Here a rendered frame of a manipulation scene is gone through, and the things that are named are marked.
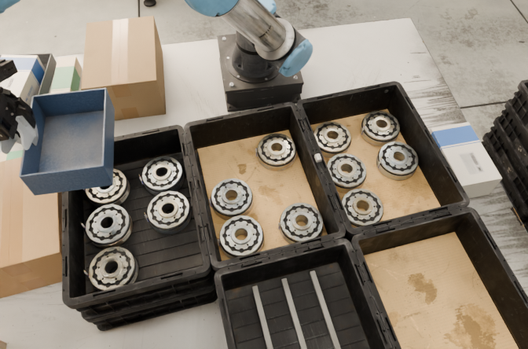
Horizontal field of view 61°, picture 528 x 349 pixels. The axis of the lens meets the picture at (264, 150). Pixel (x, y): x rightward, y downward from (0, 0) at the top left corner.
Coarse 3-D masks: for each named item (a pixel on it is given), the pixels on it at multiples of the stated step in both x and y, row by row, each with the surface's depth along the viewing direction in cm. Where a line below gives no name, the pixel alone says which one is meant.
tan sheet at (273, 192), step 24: (240, 144) 122; (216, 168) 118; (240, 168) 118; (264, 168) 118; (288, 168) 118; (264, 192) 114; (288, 192) 114; (216, 216) 110; (264, 216) 110; (240, 240) 106; (264, 240) 106
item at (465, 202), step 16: (320, 96) 119; (336, 96) 119; (304, 112) 116; (416, 112) 116; (432, 144) 110; (336, 192) 102; (464, 192) 102; (432, 208) 100; (448, 208) 100; (384, 224) 97
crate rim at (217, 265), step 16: (240, 112) 116; (256, 112) 116; (304, 128) 113; (192, 144) 110; (192, 160) 107; (320, 176) 104; (336, 208) 100; (208, 224) 97; (336, 224) 98; (208, 240) 96; (320, 240) 95; (240, 256) 93; (256, 256) 93
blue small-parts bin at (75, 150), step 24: (48, 96) 92; (72, 96) 93; (96, 96) 94; (48, 120) 96; (72, 120) 96; (96, 120) 97; (48, 144) 93; (72, 144) 93; (96, 144) 93; (24, 168) 83; (48, 168) 89; (72, 168) 82; (96, 168) 82; (48, 192) 86
